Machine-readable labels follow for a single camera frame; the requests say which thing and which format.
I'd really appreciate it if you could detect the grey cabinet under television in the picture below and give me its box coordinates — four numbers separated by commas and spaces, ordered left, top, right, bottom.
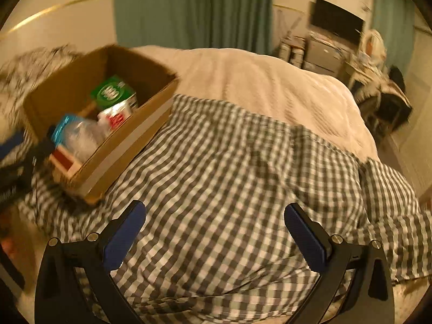
302, 36, 348, 77

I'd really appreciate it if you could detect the blue capped clear bottle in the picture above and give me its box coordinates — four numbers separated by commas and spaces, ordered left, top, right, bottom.
50, 114, 106, 163

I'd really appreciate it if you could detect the white oval vanity mirror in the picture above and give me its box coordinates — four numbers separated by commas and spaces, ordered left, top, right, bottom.
359, 29, 387, 67

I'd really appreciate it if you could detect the chair with clothes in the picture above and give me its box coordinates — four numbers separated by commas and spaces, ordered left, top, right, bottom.
352, 65, 412, 140

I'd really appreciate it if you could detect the white dressing table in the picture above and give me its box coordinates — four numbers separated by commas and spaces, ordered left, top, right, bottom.
343, 56, 389, 92

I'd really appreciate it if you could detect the green window curtain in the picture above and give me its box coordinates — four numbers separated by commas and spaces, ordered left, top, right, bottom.
371, 0, 415, 74

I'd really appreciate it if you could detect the black wall television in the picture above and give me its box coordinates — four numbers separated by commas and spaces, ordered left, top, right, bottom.
310, 0, 364, 45

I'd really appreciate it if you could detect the large green curtain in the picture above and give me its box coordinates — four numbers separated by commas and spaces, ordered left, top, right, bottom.
113, 0, 272, 54

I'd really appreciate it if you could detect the small red white carton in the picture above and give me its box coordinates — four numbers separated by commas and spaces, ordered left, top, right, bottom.
49, 144, 82, 179

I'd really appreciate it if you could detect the white fluffy blanket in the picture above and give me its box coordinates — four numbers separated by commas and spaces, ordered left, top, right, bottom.
135, 45, 379, 161

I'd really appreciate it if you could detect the grey white checkered sheet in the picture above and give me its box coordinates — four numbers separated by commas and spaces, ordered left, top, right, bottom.
18, 95, 431, 323

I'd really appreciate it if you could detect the brown cardboard box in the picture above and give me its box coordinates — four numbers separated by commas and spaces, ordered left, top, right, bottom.
23, 45, 179, 205

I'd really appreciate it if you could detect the green snack bag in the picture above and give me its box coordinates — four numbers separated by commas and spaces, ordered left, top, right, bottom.
90, 75, 138, 110

